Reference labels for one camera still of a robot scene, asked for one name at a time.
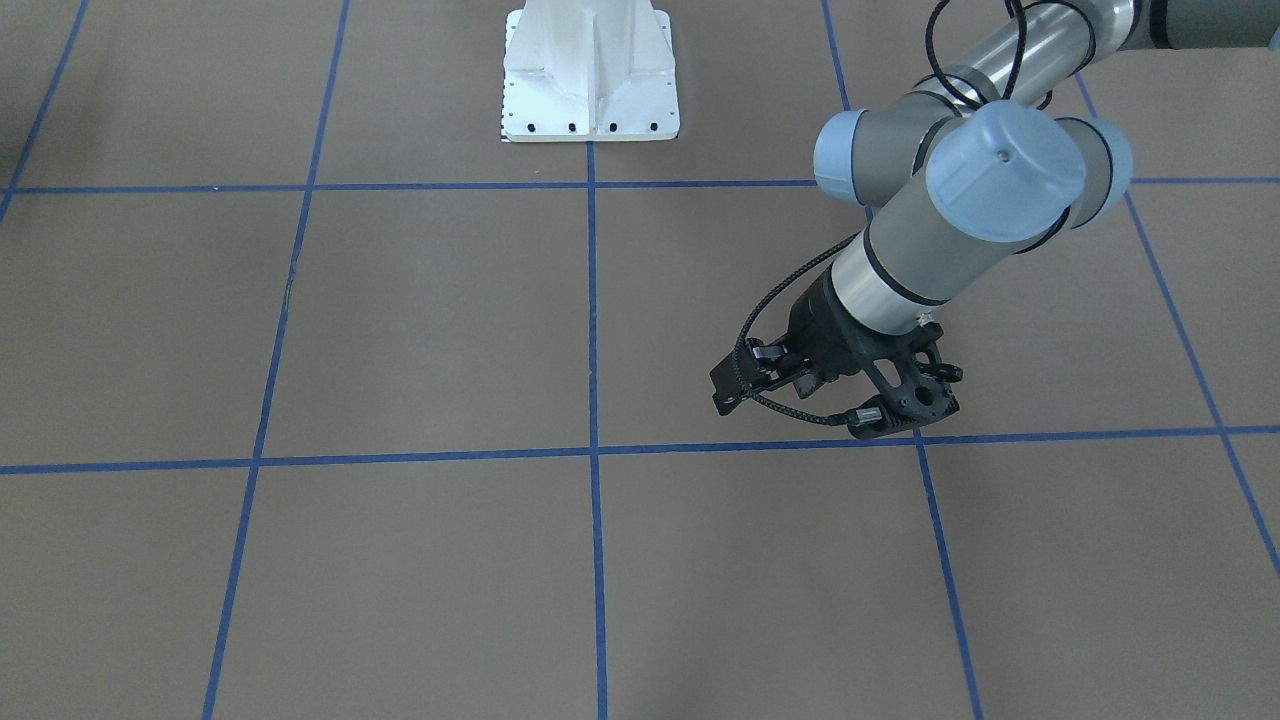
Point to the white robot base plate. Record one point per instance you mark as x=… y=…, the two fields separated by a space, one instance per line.
x=589 y=71

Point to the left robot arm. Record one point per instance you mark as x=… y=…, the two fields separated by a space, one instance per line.
x=962 y=172

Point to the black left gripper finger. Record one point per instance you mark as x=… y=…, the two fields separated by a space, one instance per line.
x=752 y=366

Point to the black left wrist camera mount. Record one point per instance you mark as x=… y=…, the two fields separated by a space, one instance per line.
x=913 y=383

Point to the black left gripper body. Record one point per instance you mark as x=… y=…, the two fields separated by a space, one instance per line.
x=822 y=336

